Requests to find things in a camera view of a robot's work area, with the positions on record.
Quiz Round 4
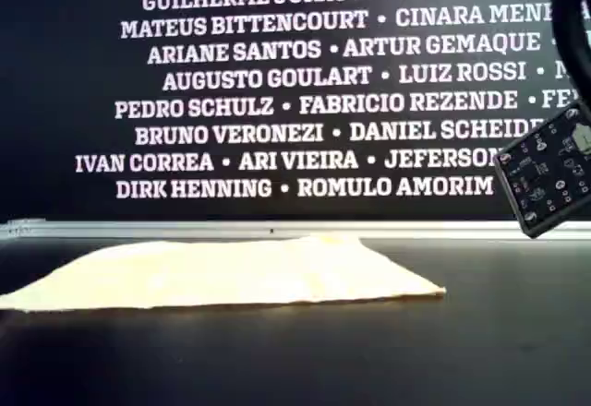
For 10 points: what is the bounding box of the aluminium table edge frame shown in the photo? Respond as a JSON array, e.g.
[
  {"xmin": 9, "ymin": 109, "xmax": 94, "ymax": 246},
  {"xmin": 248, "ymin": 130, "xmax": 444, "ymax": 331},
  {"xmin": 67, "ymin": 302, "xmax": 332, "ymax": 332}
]
[{"xmin": 0, "ymin": 219, "xmax": 591, "ymax": 243}]

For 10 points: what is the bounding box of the cream terry cloth towel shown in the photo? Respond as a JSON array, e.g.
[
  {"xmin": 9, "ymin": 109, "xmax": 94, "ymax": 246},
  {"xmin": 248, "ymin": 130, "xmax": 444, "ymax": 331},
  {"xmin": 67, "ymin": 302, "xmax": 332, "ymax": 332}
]
[{"xmin": 0, "ymin": 233, "xmax": 448, "ymax": 313}]

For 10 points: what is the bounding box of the black cable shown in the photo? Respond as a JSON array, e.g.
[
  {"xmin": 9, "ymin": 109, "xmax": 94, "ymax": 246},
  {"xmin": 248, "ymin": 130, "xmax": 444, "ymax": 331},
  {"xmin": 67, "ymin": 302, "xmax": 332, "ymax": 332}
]
[{"xmin": 550, "ymin": 0, "xmax": 591, "ymax": 85}]

